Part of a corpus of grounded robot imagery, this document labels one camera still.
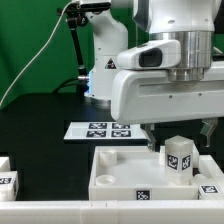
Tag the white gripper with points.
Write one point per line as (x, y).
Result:
(143, 97)

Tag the white square tabletop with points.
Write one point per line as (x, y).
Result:
(133, 173)

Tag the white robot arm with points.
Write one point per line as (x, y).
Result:
(172, 77)

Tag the white right fence bar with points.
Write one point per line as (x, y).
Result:
(209, 168)

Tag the white fence bar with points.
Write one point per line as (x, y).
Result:
(112, 212)
(209, 168)
(4, 164)

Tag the white front fence bar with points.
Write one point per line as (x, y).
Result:
(112, 212)

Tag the white left fence bar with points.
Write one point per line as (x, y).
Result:
(4, 164)

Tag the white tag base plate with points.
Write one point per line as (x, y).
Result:
(102, 130)

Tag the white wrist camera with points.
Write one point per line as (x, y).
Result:
(156, 54)

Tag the black camera stand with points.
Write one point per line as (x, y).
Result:
(76, 16)

